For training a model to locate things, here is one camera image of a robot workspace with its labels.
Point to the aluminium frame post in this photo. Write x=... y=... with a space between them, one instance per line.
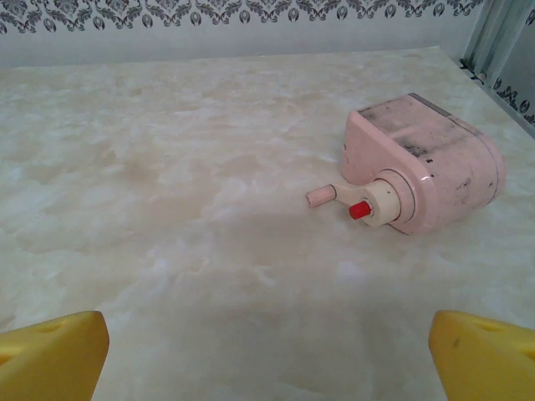
x=501 y=42

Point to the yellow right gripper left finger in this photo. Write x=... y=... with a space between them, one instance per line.
x=50 y=359

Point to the pink pencil sharpener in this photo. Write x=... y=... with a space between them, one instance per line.
x=439 y=167

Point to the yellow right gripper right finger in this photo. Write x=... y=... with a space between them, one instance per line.
x=489 y=363

